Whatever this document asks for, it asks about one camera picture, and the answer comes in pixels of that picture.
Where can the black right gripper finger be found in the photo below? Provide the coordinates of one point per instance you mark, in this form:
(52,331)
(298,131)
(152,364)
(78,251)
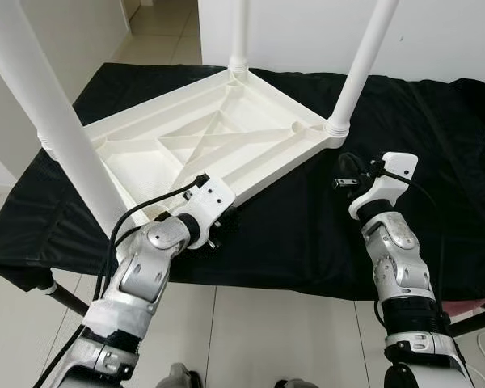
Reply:
(349,162)

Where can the white tapered table leg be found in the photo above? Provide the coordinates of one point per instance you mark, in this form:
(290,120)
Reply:
(46,145)
(364,65)
(239,36)
(56,113)

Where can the white plastic table top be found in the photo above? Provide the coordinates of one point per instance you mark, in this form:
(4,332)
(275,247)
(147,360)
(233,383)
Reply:
(226,129)

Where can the black table cloth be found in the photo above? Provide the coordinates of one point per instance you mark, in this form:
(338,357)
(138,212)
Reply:
(307,234)

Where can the grey left robot foot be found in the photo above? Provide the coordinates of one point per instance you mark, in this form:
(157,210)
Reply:
(178,376)

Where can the grey robot foot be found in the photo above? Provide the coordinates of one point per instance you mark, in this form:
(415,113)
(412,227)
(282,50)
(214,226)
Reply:
(299,382)
(178,376)

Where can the pink soft item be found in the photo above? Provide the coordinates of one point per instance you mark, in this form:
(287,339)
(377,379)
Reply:
(469,304)

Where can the grey right robot foot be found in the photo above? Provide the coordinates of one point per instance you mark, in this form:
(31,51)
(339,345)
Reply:
(299,382)

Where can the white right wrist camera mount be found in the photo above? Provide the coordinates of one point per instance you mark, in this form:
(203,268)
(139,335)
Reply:
(388,182)

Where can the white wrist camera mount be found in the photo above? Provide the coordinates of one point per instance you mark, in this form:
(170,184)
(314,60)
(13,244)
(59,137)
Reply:
(388,182)
(210,198)

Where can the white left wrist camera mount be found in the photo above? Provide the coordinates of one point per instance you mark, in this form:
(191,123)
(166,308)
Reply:
(210,198)

